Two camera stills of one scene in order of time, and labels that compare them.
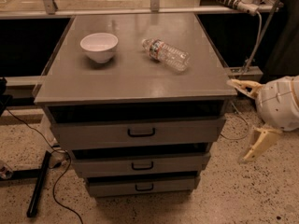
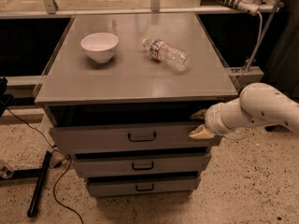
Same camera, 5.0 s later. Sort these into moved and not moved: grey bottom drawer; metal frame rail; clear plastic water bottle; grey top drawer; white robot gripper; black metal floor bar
Moved: white robot gripper; grey top drawer
Not moved: black metal floor bar; metal frame rail; grey bottom drawer; clear plastic water bottle
